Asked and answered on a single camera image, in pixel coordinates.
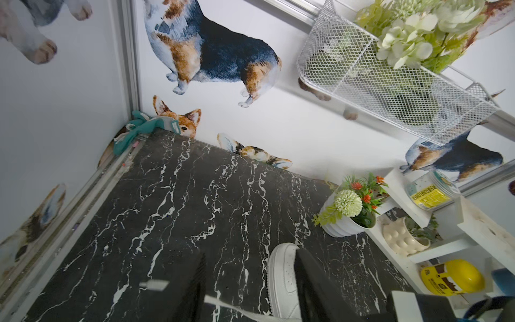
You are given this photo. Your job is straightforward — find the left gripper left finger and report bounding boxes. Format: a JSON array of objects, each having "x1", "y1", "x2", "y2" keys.
[{"x1": 133, "y1": 247, "x2": 207, "y2": 321}]

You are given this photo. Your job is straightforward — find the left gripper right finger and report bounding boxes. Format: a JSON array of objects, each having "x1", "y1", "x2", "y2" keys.
[{"x1": 294, "y1": 249, "x2": 363, "y2": 321}]

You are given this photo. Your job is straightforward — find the white sneaker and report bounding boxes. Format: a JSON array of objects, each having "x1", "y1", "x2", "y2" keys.
[{"x1": 267, "y1": 243, "x2": 302, "y2": 321}]

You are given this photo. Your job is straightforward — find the white pot orange flowers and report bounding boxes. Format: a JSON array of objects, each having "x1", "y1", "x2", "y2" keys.
[{"x1": 312, "y1": 173, "x2": 389, "y2": 237}]

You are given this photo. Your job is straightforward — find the cream bumpy pot plant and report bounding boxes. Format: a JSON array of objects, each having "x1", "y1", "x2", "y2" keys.
[{"x1": 382, "y1": 216, "x2": 440, "y2": 257}]

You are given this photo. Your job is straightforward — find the yellow round container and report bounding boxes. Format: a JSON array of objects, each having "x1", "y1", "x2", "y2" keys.
[{"x1": 421, "y1": 259, "x2": 485, "y2": 297}]

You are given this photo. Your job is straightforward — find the white stepped shelf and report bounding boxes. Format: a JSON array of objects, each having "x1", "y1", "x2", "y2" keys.
[{"x1": 367, "y1": 162, "x2": 514, "y2": 297}]

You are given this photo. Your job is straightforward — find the teal cloth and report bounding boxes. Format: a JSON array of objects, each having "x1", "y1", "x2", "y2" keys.
[{"x1": 113, "y1": 111, "x2": 181, "y2": 156}]

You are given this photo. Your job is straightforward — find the clear jar yellow label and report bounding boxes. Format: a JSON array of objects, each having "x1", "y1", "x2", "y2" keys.
[{"x1": 405, "y1": 170, "x2": 461, "y2": 211}]

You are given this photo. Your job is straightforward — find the blue white can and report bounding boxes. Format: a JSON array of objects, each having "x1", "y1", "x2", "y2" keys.
[{"x1": 491, "y1": 268, "x2": 515, "y2": 297}]

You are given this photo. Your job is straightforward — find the white green artificial flowers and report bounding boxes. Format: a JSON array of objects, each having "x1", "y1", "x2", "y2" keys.
[{"x1": 355, "y1": 1, "x2": 485, "y2": 74}]

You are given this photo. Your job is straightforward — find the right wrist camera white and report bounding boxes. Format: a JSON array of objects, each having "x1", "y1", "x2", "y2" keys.
[{"x1": 386, "y1": 291, "x2": 457, "y2": 322}]

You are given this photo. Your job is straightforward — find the white wire basket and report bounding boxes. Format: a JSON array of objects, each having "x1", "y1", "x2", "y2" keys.
[{"x1": 296, "y1": 1, "x2": 500, "y2": 146}]

